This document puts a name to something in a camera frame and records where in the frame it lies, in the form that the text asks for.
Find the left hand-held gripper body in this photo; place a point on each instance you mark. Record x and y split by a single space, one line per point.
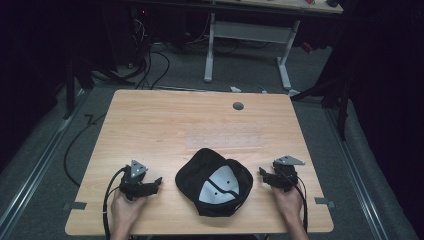
134 181

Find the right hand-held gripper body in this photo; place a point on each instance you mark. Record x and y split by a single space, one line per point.
286 173

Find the black baseball cap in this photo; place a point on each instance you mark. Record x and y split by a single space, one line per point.
200 173

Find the person's right hand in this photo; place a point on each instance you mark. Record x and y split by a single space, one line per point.
288 203

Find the person's left hand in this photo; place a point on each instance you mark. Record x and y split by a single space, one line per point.
125 210

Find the clear tape patch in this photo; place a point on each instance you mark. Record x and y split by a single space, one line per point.
226 138

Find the white plug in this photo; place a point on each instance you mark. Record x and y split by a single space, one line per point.
235 89

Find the black stand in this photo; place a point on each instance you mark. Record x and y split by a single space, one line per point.
70 90
340 96

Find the desk with white legs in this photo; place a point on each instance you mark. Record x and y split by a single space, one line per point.
250 31

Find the metal floor rail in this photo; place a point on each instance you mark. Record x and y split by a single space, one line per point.
356 173
33 176

